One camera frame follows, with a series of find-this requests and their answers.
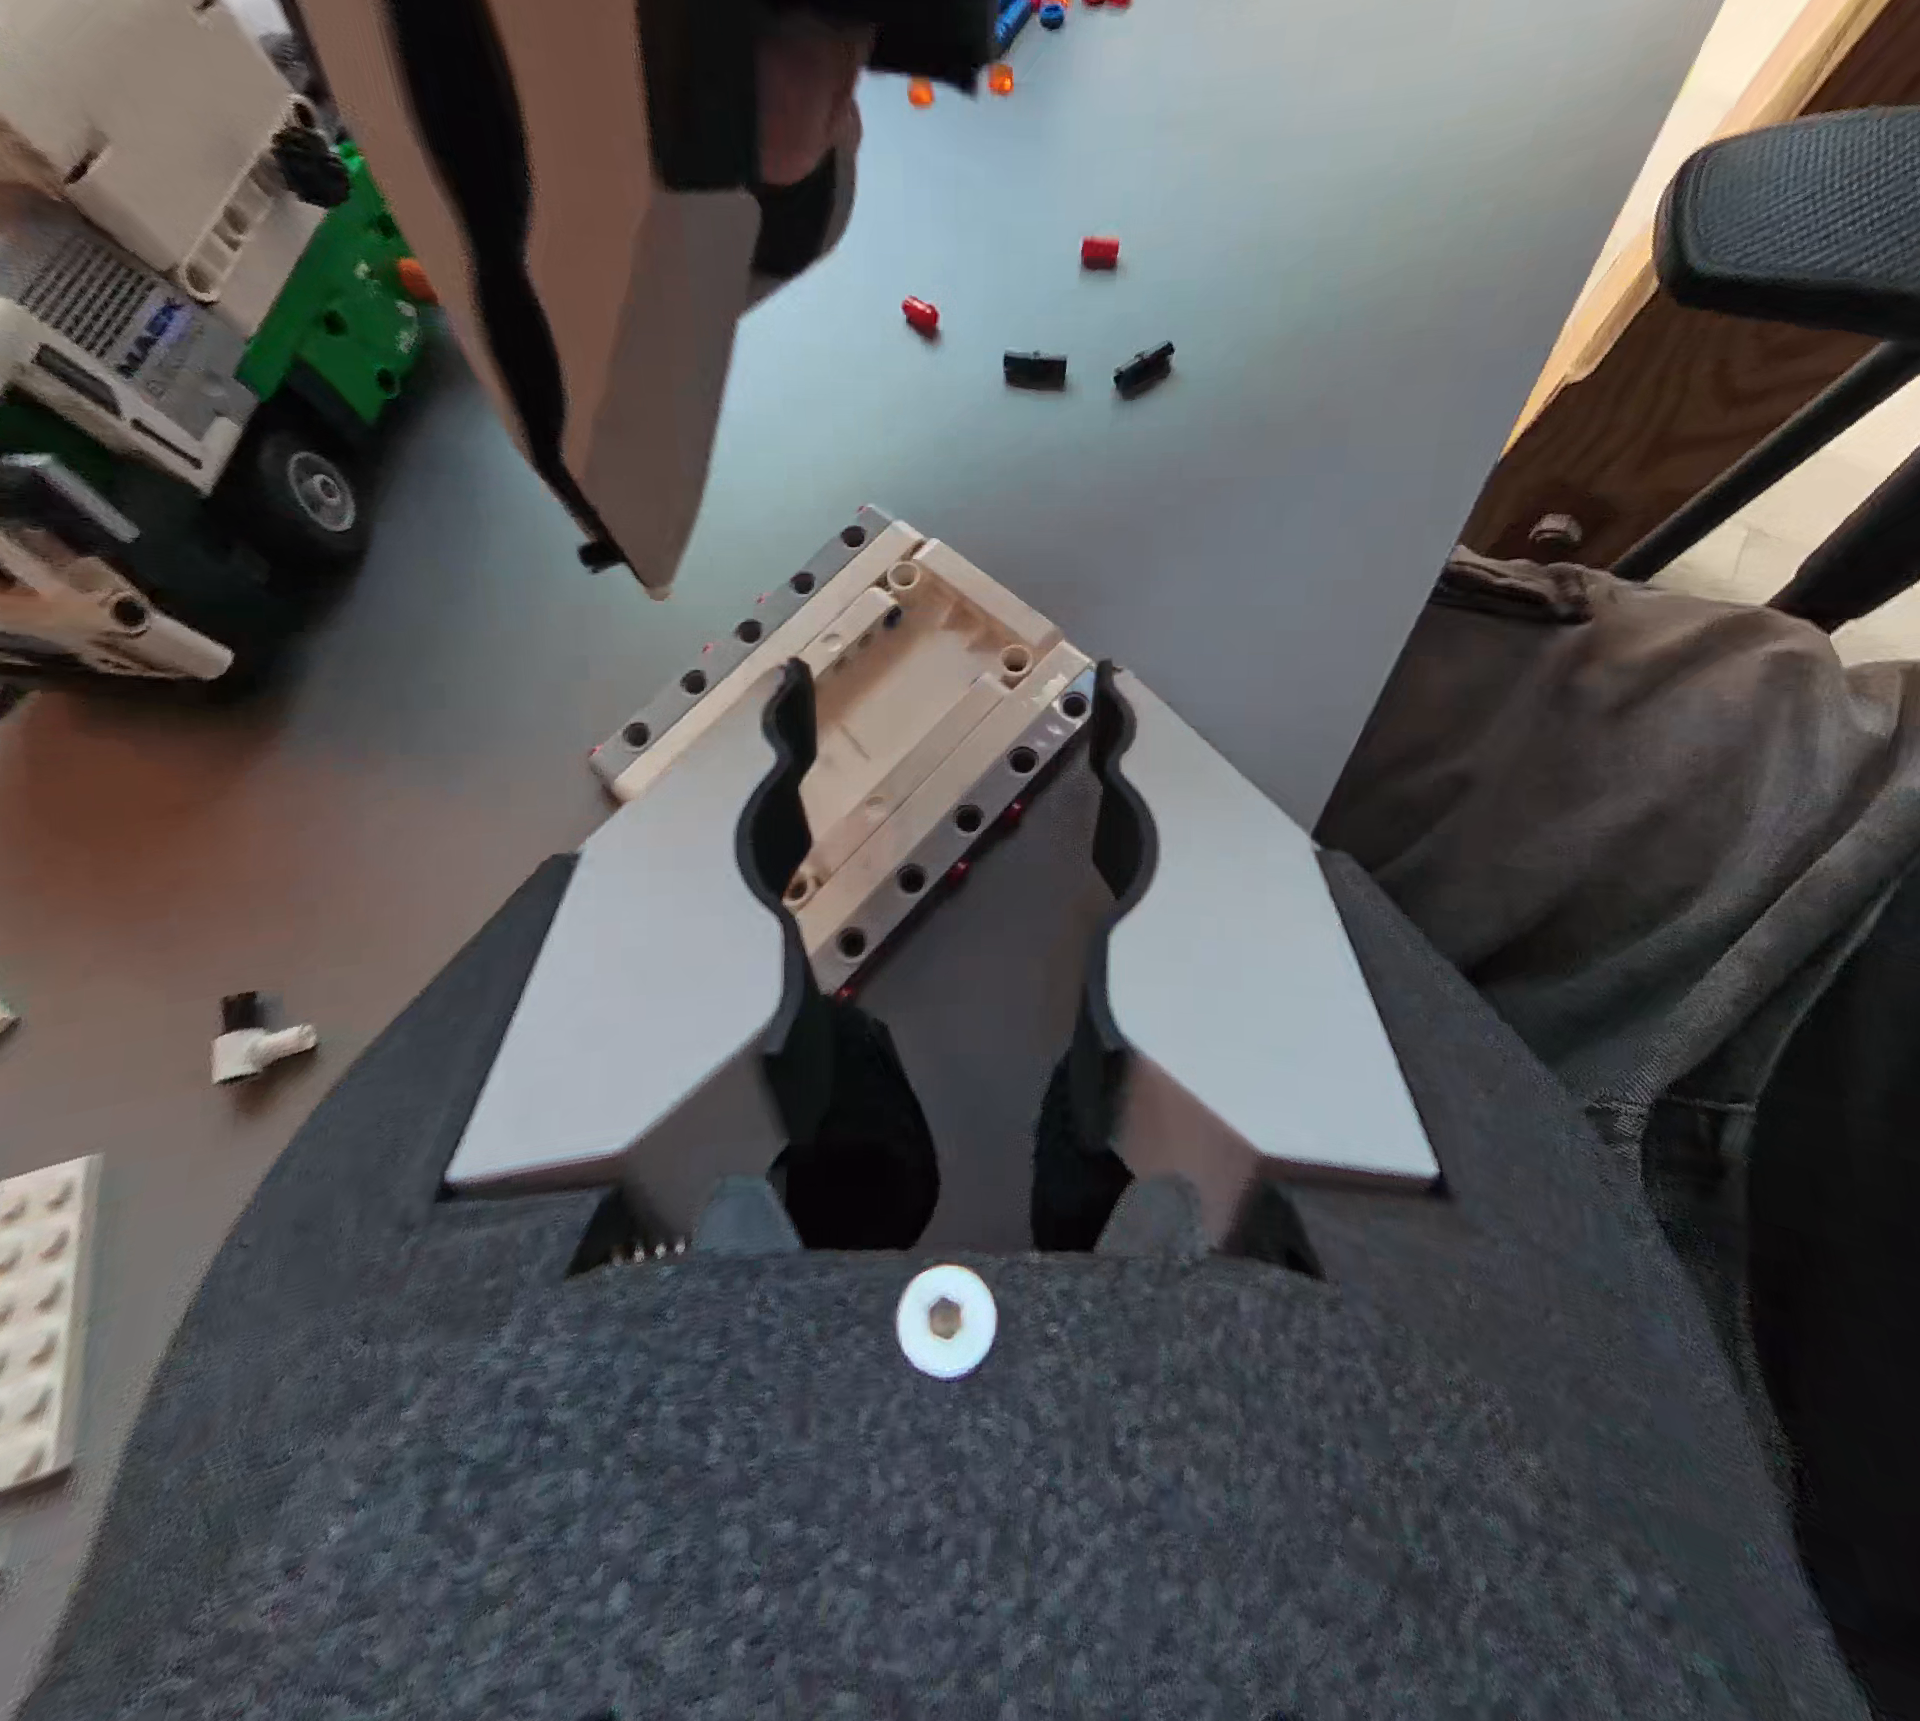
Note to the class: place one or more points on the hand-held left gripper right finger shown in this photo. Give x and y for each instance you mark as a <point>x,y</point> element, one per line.
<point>1261,1002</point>

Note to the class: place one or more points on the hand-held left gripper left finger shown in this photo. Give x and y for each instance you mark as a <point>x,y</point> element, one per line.
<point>629,1002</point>

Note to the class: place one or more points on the small black lego pin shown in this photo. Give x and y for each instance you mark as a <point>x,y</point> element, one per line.
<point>599,554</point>

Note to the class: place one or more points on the white and grey lego panel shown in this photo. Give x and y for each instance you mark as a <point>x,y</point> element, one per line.
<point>945,659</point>

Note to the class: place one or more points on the white and green lego truck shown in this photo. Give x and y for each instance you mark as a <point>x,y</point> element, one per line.
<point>136,101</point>

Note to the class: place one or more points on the white lego connector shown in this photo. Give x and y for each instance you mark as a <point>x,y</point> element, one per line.
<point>270,1051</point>

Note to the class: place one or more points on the black lego connector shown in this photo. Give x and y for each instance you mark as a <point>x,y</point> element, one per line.
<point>1035,368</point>
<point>1145,368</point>

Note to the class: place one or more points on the black lego bush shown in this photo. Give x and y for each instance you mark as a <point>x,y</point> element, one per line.
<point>241,1007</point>

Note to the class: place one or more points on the white studded lego plate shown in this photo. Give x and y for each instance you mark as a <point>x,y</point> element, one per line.
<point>38,1300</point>

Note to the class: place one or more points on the grey clothing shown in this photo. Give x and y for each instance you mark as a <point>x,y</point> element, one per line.
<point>1620,778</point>

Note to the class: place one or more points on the wooden furniture panel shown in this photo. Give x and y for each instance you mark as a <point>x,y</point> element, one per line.
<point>1635,400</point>

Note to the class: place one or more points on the black office chair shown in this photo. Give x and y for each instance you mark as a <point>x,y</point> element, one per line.
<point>1785,205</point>

